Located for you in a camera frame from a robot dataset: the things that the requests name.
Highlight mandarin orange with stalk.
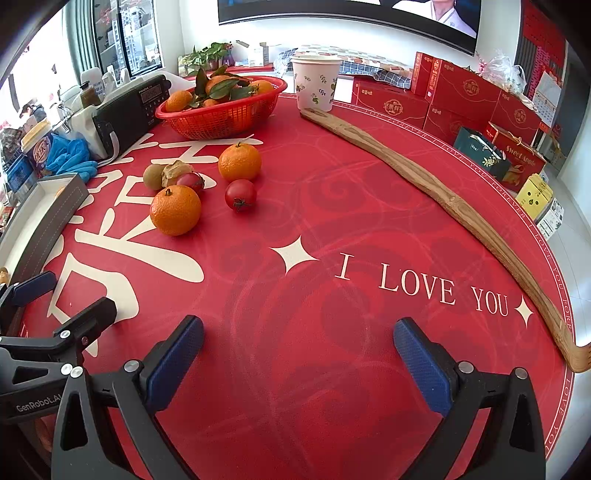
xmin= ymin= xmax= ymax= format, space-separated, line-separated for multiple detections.
xmin=218 ymin=134 xmax=263 ymax=182

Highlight green gift bag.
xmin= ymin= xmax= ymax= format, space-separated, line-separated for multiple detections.
xmin=453 ymin=126 xmax=511 ymax=181

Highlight white floral paper cup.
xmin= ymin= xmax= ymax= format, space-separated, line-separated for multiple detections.
xmin=291 ymin=54 xmax=342 ymax=113

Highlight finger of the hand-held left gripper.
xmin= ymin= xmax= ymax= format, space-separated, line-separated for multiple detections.
xmin=0 ymin=296 xmax=117 ymax=393
xmin=0 ymin=271 xmax=57 ymax=324

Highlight clear plastic bag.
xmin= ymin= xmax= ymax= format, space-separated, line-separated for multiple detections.
xmin=475 ymin=53 xmax=527 ymax=95

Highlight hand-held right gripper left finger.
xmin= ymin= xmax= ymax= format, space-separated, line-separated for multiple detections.
xmin=51 ymin=315 xmax=205 ymax=480

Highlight grey curtain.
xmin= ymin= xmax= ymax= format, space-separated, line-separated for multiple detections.
xmin=62 ymin=0 xmax=100 ymax=81

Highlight grey tray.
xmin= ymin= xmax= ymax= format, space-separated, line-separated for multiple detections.
xmin=0 ymin=172 xmax=90 ymax=296

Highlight black radio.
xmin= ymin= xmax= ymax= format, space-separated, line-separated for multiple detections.
xmin=92 ymin=74 xmax=172 ymax=158

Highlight checkered patterned cloth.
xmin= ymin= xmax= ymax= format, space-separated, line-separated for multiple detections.
xmin=274 ymin=44 xmax=414 ymax=70

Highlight brown capped lotion bottle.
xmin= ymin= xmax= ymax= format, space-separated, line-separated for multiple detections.
xmin=78 ymin=82 xmax=102 ymax=109

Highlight wooden back scratcher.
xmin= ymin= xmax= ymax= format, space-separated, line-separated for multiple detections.
xmin=300 ymin=107 xmax=591 ymax=374

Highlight blue plaid cloth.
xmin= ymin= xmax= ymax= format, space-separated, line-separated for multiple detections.
xmin=339 ymin=60 xmax=411 ymax=90

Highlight brown kiwi fruit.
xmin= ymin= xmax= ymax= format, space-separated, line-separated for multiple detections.
xmin=143 ymin=164 xmax=166 ymax=191

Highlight grey radio strap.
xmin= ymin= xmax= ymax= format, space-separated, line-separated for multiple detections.
xmin=95 ymin=124 xmax=122 ymax=167

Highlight small white box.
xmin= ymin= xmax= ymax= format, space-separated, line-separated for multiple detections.
xmin=247 ymin=42 xmax=271 ymax=68

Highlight pile of leafy mandarins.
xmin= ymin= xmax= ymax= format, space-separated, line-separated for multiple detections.
xmin=165 ymin=65 xmax=278 ymax=114

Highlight red handled carton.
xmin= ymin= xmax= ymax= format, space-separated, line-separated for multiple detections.
xmin=485 ymin=121 xmax=550 ymax=192

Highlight red printed tablecloth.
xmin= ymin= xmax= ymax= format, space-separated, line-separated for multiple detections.
xmin=18 ymin=92 xmax=575 ymax=480

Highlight purple instant drink cup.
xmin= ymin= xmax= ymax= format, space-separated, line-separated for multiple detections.
xmin=21 ymin=119 xmax=52 ymax=178

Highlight yellow box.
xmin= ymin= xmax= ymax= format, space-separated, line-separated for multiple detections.
xmin=516 ymin=173 xmax=553 ymax=222

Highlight dry husk physalis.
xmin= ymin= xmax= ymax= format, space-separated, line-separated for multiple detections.
xmin=161 ymin=159 xmax=195 ymax=189

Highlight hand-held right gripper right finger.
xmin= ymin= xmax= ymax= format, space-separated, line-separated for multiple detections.
xmin=392 ymin=316 xmax=546 ymax=480

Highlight stack of red gift boxes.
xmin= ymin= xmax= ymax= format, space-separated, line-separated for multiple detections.
xmin=351 ymin=52 xmax=543 ymax=146

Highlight red wall decoration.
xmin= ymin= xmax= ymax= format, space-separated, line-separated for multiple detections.
xmin=515 ymin=0 xmax=568 ymax=88

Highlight red plastic basket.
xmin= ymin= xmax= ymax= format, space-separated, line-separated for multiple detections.
xmin=155 ymin=75 xmax=288 ymax=141

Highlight blue rubber gloves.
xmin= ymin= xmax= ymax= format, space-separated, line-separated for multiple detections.
xmin=45 ymin=134 xmax=99 ymax=182

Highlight white ceramic tissue holder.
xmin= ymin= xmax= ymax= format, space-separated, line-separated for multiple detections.
xmin=58 ymin=104 xmax=107 ymax=160

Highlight wall calendar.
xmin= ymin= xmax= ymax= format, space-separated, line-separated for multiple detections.
xmin=531 ymin=69 xmax=561 ymax=127

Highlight potted green plant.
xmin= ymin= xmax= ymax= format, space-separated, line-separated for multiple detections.
xmin=178 ymin=42 xmax=236 ymax=77

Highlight white printed box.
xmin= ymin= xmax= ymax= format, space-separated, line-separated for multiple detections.
xmin=536 ymin=198 xmax=565 ymax=240

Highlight red cherry tomato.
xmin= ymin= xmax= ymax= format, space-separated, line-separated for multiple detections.
xmin=176 ymin=172 xmax=205 ymax=193
xmin=225 ymin=179 xmax=257 ymax=213

